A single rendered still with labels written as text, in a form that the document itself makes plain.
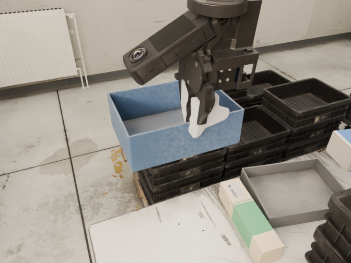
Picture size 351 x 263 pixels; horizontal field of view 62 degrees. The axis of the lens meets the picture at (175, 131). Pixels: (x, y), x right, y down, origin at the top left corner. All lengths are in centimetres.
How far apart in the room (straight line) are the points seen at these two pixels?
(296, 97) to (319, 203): 111
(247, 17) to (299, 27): 394
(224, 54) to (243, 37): 3
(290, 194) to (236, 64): 67
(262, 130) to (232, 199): 101
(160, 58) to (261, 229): 57
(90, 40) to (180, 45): 274
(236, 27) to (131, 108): 28
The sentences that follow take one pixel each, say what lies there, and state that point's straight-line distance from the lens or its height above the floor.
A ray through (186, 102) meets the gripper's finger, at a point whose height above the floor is 117.
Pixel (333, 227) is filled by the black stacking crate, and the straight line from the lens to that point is 72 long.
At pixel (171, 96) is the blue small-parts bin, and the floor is 110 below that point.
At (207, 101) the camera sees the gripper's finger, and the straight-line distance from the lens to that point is 38.
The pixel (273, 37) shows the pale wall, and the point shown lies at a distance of 408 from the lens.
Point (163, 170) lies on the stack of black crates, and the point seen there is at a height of 47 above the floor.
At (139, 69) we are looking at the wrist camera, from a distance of 35.
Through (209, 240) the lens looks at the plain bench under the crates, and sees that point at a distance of 83.
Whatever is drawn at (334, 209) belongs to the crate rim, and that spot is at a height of 91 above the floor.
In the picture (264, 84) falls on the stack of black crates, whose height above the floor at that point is 38.
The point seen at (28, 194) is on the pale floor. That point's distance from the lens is 208.
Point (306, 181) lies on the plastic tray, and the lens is 105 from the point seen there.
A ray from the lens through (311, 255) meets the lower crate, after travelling 84.
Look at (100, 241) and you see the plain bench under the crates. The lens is 85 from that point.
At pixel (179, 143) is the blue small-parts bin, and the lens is 46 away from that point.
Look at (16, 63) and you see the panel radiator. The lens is 300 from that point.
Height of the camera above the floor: 139
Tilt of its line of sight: 36 degrees down
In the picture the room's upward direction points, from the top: straight up
